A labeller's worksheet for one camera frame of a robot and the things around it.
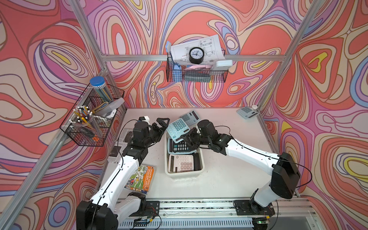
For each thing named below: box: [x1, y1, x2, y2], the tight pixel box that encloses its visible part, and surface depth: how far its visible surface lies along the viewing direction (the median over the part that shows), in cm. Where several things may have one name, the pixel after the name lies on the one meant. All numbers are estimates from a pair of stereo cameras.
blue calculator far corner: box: [236, 106, 260, 120], surface depth 117 cm
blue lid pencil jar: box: [89, 76, 114, 104], surface depth 74 cm
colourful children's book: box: [124, 164, 156, 195], surface depth 80 cm
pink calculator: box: [168, 154, 195, 173], surface depth 83 cm
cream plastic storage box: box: [164, 131, 206, 177], surface depth 78 cm
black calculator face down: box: [193, 152, 203, 172], surface depth 83 cm
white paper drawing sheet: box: [171, 34, 226, 65], surface depth 84 cm
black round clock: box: [188, 46, 205, 65], surface depth 80 cm
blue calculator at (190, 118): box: [178, 110, 201, 127], surface depth 113 cm
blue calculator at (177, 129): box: [165, 117, 191, 144], surface depth 82 cm
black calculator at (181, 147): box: [167, 137, 197, 155], surface depth 88 cm
